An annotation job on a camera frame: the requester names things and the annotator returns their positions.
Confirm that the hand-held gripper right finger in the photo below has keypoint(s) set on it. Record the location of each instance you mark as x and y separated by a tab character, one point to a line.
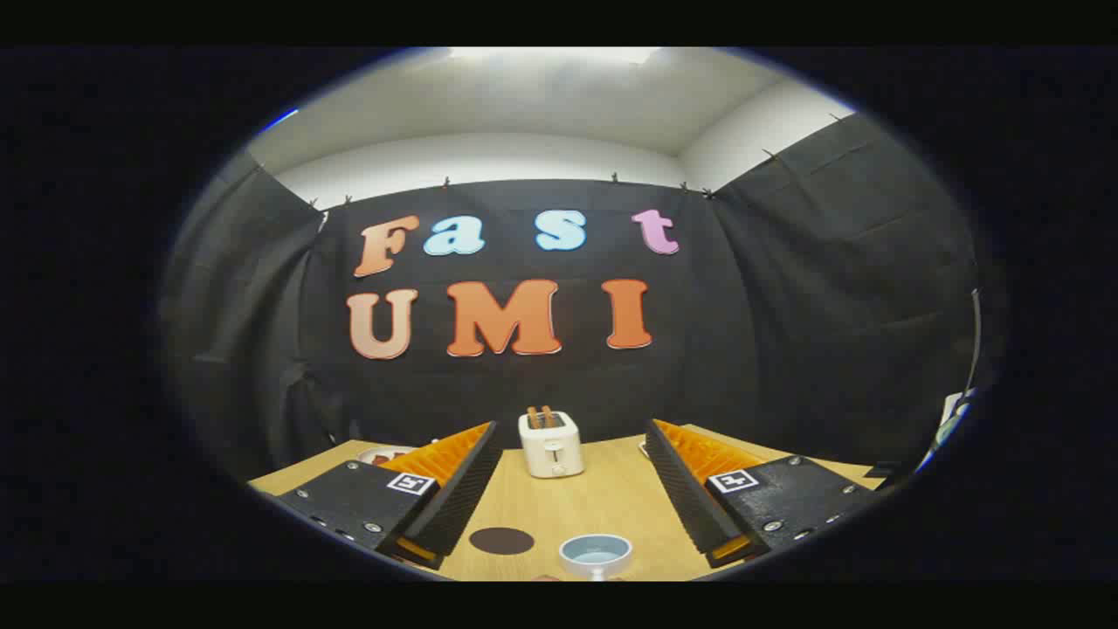
686	502

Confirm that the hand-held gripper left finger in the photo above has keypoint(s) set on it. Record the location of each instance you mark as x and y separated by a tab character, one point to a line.
458	502

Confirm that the dark brown round coaster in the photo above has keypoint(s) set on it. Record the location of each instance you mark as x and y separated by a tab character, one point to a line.
501	541

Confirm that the white cup with blue inside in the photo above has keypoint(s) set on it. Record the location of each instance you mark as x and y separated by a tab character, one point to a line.
596	555

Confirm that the wooden table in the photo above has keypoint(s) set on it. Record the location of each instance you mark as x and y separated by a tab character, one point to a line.
611	498

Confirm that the white round plate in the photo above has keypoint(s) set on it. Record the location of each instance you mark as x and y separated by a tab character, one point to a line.
371	454

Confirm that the white toaster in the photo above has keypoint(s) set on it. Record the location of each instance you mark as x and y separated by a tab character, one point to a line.
550	450

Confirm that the toast slices in toaster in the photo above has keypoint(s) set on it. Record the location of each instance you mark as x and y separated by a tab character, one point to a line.
541	417

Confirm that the black backdrop cloth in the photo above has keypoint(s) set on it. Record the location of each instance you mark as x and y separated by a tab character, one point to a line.
786	306

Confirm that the ceiling light panel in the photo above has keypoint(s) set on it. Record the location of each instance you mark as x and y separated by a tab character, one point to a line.
559	54

